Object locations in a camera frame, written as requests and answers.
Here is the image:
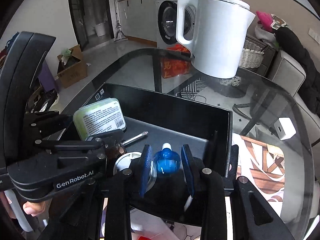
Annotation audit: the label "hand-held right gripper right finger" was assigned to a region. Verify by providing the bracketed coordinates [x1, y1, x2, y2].
[180, 144, 295, 240]

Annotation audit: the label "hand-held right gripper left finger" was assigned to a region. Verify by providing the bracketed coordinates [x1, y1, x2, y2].
[46, 144, 153, 240]

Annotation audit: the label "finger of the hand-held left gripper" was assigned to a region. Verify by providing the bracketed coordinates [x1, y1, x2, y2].
[24, 110, 73, 141]
[35, 129, 125, 153]

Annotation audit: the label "small blue bottle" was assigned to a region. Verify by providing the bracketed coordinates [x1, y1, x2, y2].
[153, 142, 178, 174]

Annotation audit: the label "clear tape roll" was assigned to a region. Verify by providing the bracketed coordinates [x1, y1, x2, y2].
[114, 152, 157, 189]

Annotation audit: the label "red handled screwdriver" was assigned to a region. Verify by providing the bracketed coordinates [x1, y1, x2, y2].
[107, 131, 149, 158]

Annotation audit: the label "green lidded plastic container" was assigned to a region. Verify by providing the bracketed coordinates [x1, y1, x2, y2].
[73, 97, 126, 138]

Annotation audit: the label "black cardboard box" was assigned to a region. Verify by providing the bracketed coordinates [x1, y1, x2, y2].
[64, 82, 238, 227]

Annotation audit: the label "person's left hand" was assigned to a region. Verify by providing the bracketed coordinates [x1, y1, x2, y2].
[22, 201, 47, 217]

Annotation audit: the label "purple rolled mat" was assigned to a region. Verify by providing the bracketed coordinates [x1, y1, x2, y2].
[37, 60, 59, 93]

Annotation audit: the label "brown cardboard box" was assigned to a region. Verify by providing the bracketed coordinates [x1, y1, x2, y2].
[57, 44, 88, 88]

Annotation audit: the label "printed desk mat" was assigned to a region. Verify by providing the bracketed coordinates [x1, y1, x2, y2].
[100, 132, 285, 240]

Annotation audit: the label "red gift box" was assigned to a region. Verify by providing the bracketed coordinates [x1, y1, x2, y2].
[160, 44, 194, 78]

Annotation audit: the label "white charger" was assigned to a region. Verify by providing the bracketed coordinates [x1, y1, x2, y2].
[274, 117, 297, 140]

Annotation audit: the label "white bucket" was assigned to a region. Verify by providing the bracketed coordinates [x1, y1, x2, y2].
[94, 22, 107, 37]

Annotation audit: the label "flat mop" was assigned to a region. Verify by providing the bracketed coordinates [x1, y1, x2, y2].
[113, 0, 125, 42]

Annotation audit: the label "woven wicker basket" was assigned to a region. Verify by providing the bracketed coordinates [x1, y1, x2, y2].
[239, 39, 265, 70]

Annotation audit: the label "white electric kettle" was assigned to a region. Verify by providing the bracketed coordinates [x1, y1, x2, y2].
[176, 0, 256, 78]

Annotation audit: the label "light grey sofa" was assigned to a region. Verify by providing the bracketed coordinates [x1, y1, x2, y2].
[265, 50, 320, 140]

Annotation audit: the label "white lower cabinets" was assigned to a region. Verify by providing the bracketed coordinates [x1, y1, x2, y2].
[117, 0, 160, 43]

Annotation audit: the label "white washing machine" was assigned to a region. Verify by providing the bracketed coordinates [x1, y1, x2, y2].
[156, 0, 209, 49]

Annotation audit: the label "white cloth bag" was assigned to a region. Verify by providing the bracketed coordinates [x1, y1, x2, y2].
[255, 25, 277, 47]

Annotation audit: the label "black puffer jacket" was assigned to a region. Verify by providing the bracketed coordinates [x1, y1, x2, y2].
[275, 27, 320, 113]

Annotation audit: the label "pink plush toy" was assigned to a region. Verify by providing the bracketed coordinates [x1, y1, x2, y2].
[255, 10, 273, 32]

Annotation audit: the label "patterned white plush toy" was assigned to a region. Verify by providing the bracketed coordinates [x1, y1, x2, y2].
[271, 15, 288, 29]

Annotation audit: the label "black door frame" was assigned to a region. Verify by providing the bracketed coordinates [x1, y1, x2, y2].
[67, 0, 110, 53]

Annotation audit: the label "white light switch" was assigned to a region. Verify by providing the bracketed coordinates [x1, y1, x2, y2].
[309, 29, 320, 43]

